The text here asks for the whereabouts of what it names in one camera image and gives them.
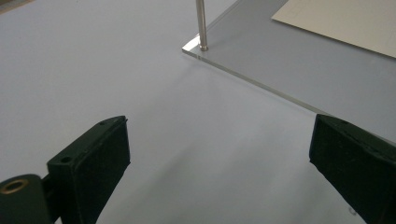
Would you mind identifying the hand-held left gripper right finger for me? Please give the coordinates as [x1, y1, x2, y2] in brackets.
[308, 113, 396, 224]

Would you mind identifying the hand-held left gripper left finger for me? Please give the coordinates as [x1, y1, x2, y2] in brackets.
[46, 115, 132, 224]

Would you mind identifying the clear acrylic picture frame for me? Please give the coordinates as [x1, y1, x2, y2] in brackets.
[181, 0, 396, 147]

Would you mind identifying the white paper table cover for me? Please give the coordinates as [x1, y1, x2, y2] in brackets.
[0, 0, 396, 224]

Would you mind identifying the landscape picture print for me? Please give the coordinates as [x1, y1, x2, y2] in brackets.
[271, 0, 396, 59]

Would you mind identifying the thin metal post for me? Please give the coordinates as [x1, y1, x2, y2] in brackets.
[195, 0, 209, 52]

